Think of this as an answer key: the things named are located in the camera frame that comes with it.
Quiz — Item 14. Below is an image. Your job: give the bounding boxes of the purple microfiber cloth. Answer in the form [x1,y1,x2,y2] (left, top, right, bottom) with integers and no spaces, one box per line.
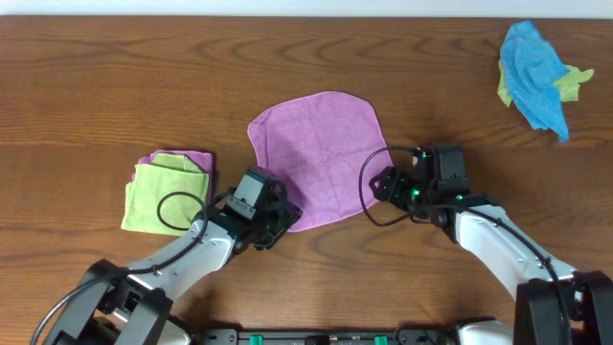
[247,91,393,233]

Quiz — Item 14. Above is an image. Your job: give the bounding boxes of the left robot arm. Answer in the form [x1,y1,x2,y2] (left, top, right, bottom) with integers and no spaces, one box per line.
[31,167,302,344]

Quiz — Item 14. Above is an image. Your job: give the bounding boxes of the folded purple cloth underneath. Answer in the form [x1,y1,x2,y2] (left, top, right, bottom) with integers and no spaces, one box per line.
[138,149,214,202]

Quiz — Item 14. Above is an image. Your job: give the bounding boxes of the folded green cloth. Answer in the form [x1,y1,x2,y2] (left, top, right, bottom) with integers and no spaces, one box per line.
[121,164,208,237]

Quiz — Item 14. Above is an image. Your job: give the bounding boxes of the blue crumpled cloth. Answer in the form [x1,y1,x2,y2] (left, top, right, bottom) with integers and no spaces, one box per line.
[500,20,570,143]

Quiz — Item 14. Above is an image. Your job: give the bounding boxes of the yellow-green crumpled cloth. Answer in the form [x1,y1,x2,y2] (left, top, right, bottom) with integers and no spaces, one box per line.
[497,60,594,107]

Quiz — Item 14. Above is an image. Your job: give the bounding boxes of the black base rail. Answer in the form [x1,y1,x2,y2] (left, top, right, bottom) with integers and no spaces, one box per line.
[193,328,459,345]

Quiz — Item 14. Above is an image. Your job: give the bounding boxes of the left black cable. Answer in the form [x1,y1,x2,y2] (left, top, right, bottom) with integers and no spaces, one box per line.
[29,191,231,345]

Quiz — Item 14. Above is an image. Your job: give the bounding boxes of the black cable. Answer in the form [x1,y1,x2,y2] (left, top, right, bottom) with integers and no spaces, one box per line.
[357,145,574,345]
[29,191,231,345]

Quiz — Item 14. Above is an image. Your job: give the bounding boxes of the right black cable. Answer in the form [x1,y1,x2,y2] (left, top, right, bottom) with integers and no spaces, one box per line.
[357,145,574,345]

